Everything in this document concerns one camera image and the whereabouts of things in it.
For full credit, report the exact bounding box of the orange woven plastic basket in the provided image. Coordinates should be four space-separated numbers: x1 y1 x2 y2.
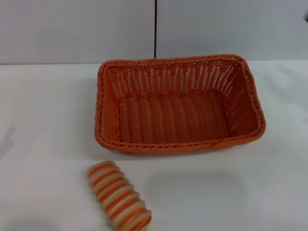
93 53 267 155

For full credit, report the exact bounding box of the black vertical wall strip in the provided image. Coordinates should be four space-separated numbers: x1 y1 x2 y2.
153 0 158 59

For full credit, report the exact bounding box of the orange white striped bread roll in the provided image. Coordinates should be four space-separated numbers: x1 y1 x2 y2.
86 160 152 231

